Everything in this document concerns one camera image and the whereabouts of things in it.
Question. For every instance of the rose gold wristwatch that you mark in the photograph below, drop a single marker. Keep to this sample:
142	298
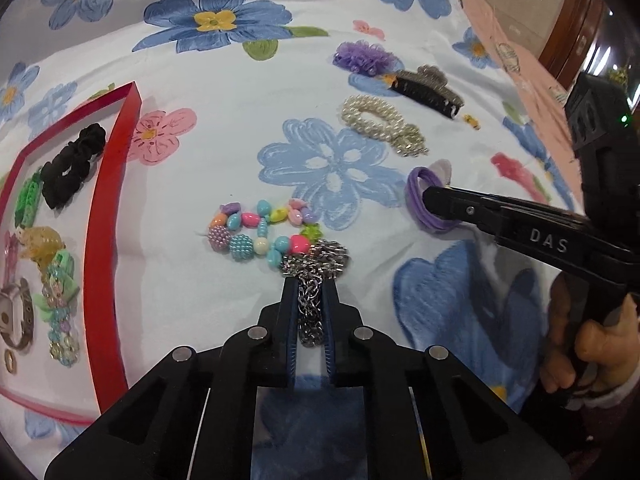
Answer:
17	315

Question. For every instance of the yellow translucent hair claw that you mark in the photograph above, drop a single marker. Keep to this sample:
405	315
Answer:
39	244

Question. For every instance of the black hair claw clip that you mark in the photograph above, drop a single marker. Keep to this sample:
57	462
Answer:
428	86

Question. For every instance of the red shallow jewelry tray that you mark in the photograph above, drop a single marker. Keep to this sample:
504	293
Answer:
100	261

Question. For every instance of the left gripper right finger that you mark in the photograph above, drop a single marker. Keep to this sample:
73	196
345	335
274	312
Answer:
339	323

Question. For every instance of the purple mesh scrunchie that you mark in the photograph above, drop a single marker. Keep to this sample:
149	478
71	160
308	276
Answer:
362	58

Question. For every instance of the person's right hand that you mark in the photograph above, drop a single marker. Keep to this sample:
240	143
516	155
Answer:
614	349

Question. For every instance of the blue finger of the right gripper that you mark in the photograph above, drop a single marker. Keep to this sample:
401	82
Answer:
455	204

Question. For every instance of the floral white bedsheet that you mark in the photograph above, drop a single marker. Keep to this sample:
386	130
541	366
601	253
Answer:
241	103

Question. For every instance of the green hair clip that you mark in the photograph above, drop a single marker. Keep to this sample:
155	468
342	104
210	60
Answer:
59	288

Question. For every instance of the black velvet scrunchie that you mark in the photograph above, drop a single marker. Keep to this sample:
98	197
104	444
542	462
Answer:
63	176

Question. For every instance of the small yellow charm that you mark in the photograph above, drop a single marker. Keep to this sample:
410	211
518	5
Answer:
472	121

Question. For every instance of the wooden furniture edge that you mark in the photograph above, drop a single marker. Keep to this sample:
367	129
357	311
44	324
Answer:
570	42

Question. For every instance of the pink hair clip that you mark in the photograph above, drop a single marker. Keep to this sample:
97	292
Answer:
11	245

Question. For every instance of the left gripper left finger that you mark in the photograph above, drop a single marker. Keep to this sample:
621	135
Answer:
277	363

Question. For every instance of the pink bed cloth edge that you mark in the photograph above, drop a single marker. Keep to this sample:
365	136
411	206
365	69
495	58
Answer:
537	90

